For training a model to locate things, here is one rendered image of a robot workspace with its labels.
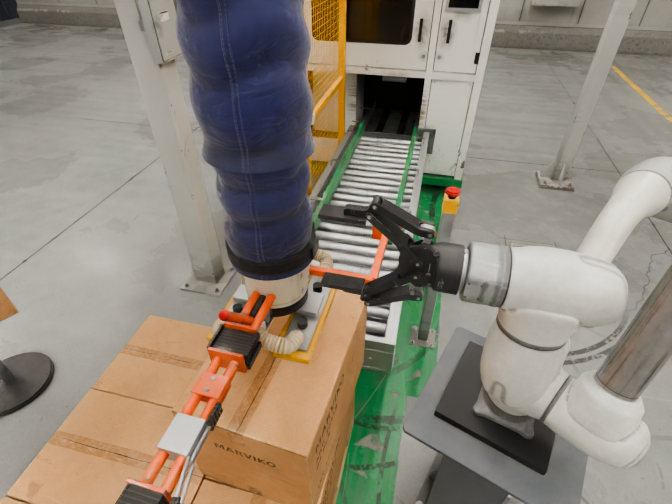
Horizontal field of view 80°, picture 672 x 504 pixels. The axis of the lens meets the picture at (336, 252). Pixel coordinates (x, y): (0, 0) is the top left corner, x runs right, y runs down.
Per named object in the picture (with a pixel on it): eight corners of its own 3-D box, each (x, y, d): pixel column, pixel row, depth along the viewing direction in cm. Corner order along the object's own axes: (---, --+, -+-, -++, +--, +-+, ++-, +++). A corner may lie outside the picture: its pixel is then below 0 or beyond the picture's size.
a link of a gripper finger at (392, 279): (418, 256, 62) (423, 262, 63) (363, 281, 69) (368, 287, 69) (415, 272, 59) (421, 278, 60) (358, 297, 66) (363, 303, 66)
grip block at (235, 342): (226, 336, 97) (221, 319, 93) (264, 344, 95) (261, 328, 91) (209, 364, 91) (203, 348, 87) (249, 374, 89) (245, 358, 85)
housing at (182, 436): (181, 422, 80) (175, 411, 77) (212, 431, 79) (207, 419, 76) (161, 457, 75) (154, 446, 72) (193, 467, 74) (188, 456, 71)
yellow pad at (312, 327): (312, 272, 130) (311, 260, 127) (342, 277, 128) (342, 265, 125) (272, 357, 104) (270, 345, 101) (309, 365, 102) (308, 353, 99)
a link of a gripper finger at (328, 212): (365, 225, 57) (365, 221, 57) (318, 218, 58) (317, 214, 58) (369, 214, 59) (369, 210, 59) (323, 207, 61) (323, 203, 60)
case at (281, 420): (276, 338, 179) (267, 271, 154) (363, 361, 169) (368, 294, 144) (201, 473, 135) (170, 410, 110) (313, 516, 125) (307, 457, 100)
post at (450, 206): (417, 332, 251) (444, 192, 188) (428, 334, 250) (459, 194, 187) (416, 340, 246) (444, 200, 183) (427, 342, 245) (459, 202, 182)
